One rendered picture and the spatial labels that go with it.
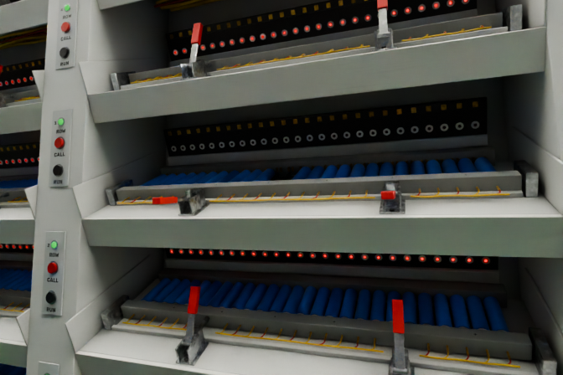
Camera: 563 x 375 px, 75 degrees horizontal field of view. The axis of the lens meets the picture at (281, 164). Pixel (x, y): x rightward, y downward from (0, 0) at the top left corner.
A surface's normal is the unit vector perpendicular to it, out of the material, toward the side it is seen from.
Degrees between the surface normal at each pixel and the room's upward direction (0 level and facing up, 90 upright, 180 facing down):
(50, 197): 90
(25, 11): 113
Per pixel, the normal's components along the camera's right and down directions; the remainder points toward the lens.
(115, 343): -0.14, -0.96
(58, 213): -0.33, -0.11
